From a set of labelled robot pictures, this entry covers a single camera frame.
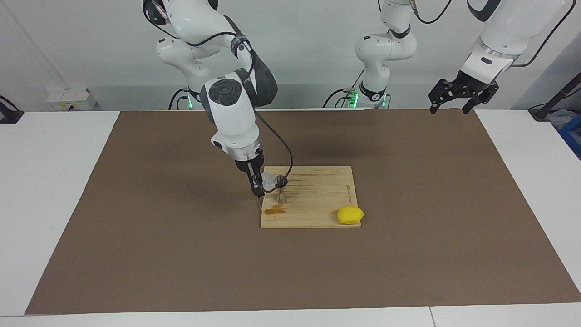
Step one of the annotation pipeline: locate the white wall socket box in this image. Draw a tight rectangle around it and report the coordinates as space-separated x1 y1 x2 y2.
47 89 97 111

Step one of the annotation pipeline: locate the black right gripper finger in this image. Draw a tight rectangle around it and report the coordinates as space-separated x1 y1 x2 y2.
248 172 266 197

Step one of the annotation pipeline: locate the black left arm gripper cable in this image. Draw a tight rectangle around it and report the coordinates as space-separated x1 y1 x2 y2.
409 0 573 69

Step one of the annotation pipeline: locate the black right arm gripper cable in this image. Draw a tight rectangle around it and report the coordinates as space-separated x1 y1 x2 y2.
143 0 294 184

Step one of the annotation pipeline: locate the black base cable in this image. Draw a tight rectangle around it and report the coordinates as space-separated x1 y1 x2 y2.
322 68 366 109
169 88 191 110

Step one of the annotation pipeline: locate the black clamp mount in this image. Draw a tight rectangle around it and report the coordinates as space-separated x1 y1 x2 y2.
0 95 24 124

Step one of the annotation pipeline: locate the black arm gripper cable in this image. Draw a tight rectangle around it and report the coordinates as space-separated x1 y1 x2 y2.
409 0 573 69
143 0 294 184

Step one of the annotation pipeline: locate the yellow lemon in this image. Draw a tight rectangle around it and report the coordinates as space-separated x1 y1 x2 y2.
337 206 364 225

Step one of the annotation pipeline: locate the brown table mat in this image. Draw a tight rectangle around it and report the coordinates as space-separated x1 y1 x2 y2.
25 108 581 315

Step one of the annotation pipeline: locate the black stand leg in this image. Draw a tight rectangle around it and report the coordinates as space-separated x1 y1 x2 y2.
529 73 581 121

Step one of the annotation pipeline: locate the steel double jigger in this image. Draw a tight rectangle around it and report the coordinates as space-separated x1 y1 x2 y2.
275 176 289 205

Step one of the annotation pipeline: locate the bamboo cutting board with handle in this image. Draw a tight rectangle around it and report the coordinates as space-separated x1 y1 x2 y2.
256 166 362 229

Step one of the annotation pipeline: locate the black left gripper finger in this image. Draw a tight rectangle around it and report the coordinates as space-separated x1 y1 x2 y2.
428 78 457 114
462 81 500 114

